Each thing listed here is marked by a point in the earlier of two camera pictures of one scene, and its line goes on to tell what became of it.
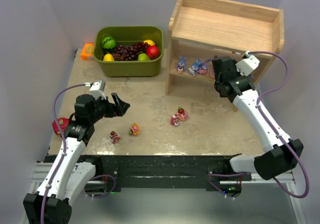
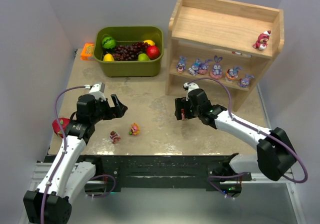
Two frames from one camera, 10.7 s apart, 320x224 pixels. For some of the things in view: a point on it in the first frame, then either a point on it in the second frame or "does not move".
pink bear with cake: x=174 y=120 to x=262 y=40
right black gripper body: x=220 y=65 to x=185 y=107
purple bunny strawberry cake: x=181 y=65 does not move
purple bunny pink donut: x=203 y=67 does not move
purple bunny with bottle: x=194 y=68 does not move
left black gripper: x=110 y=109 does not move
